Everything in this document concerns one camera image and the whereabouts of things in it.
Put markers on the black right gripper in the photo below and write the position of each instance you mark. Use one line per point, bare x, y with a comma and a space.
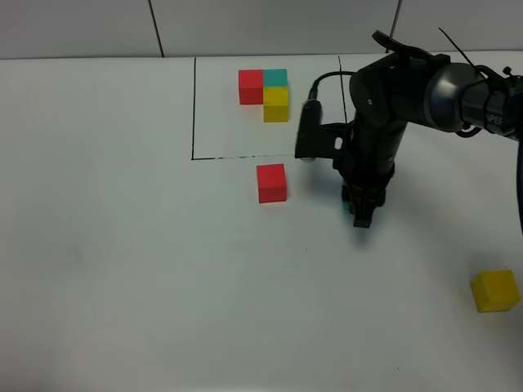
367, 166

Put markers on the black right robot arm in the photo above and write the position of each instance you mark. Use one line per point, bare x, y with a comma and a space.
411, 85

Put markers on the yellow template block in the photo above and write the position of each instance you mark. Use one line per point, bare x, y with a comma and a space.
275, 104

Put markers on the teal template block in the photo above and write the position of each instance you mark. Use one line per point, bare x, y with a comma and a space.
275, 78

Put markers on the red template block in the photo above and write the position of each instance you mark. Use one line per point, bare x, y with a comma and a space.
250, 86

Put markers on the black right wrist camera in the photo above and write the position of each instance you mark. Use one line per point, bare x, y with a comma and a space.
317, 140

